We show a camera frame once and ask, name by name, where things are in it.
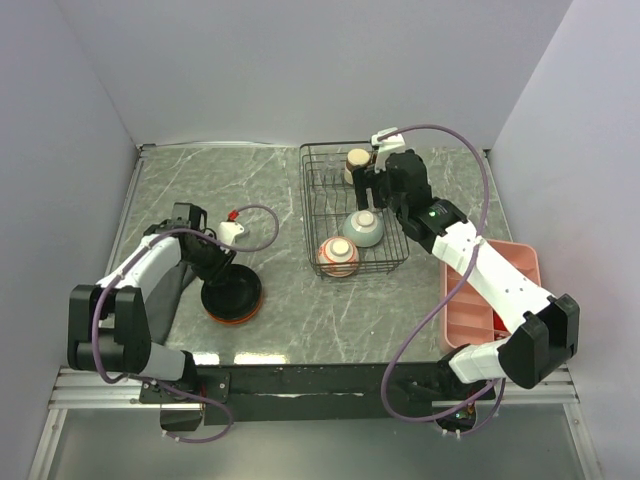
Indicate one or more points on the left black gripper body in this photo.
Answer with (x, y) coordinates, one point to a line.
(209, 259)

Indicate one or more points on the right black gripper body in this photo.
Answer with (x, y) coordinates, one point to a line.
(365, 178)

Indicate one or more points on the red floral lacquer plate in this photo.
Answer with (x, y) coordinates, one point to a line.
(236, 292)

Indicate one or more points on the beige brown ceramic cup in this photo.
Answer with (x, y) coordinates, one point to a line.
(356, 158)

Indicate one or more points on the celadon green bowl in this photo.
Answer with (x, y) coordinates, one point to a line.
(363, 228)

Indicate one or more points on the clear drinking glass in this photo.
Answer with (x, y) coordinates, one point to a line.
(331, 165)

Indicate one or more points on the black wire dish rack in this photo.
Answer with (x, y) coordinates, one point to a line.
(328, 201)

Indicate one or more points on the orange white patterned bowl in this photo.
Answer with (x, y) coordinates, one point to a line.
(338, 257)

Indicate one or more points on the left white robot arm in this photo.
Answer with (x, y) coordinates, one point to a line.
(108, 327)

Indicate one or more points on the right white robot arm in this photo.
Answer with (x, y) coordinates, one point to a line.
(543, 328)

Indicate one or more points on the orange plastic plate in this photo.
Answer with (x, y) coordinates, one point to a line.
(243, 318)

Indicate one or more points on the dark grey cloth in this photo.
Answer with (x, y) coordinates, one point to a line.
(163, 301)

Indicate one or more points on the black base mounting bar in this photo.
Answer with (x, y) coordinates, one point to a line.
(255, 393)

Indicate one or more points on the pink divided plastic tray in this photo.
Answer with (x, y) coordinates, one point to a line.
(468, 319)

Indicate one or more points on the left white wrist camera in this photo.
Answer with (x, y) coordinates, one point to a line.
(230, 230)

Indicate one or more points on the aluminium rail frame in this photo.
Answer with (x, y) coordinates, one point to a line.
(95, 431)

